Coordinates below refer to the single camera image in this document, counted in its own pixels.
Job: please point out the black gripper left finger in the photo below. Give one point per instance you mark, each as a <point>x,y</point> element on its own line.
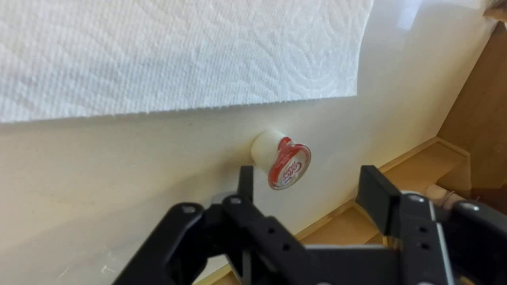
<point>255,232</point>

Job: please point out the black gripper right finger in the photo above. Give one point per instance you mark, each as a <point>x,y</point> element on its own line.
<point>422,238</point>

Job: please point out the white paper towel sheet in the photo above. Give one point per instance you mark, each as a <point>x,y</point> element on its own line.
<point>175,53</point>

